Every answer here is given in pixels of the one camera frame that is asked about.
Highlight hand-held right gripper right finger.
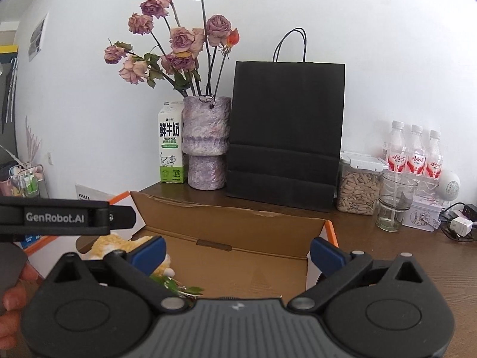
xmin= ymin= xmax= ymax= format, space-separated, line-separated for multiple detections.
xmin=289 ymin=237 xmax=433 ymax=313

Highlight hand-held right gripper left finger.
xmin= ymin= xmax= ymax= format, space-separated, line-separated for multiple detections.
xmin=45 ymin=236 xmax=189 ymax=313

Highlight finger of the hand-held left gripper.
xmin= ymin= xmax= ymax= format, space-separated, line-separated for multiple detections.
xmin=108 ymin=205 xmax=137 ymax=230

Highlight yellow white plush toy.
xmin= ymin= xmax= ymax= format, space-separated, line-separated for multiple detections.
xmin=76 ymin=233 xmax=172 ymax=277

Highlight red cardboard box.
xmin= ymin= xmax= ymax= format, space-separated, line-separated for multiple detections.
xmin=20 ymin=190 xmax=340 ymax=301

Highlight clear seed container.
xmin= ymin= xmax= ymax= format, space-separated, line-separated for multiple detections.
xmin=336 ymin=152 xmax=389 ymax=216

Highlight person's left hand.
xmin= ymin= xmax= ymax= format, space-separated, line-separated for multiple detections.
xmin=0 ymin=263 xmax=38 ymax=347

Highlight water bottles with red labels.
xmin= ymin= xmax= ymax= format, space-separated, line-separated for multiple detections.
xmin=376 ymin=172 xmax=420 ymax=233

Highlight white green milk carton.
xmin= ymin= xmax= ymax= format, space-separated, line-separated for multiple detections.
xmin=158 ymin=101 xmax=186 ymax=184

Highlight white printed tin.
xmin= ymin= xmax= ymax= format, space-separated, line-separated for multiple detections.
xmin=402 ymin=194 xmax=444 ymax=232

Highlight purple textured vase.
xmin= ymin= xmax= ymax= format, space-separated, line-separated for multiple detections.
xmin=181 ymin=96 xmax=232 ymax=191

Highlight clear red label bottle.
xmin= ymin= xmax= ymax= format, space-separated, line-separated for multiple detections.
xmin=425 ymin=130 xmax=444 ymax=180
xmin=382 ymin=120 xmax=408 ymax=175
xmin=404 ymin=124 xmax=426 ymax=178

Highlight white charger plug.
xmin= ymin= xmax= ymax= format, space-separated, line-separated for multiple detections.
xmin=450 ymin=216 xmax=474 ymax=236

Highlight black paper bag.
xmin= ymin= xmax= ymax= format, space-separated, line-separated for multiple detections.
xmin=224 ymin=28 xmax=346 ymax=213

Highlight white round speaker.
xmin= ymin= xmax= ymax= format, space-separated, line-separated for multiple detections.
xmin=440 ymin=170 xmax=461 ymax=200

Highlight dried pink rose bouquet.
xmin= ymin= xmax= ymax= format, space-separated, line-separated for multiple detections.
xmin=103 ymin=0 xmax=241 ymax=99

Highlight metal wire rack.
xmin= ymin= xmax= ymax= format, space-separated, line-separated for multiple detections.
xmin=8 ymin=162 xmax=51 ymax=199

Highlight black charger cable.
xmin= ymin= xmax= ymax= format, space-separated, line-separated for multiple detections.
xmin=439 ymin=201 xmax=477 ymax=241

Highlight wall poster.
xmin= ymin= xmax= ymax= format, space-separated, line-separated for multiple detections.
xmin=28 ymin=13 xmax=50 ymax=62

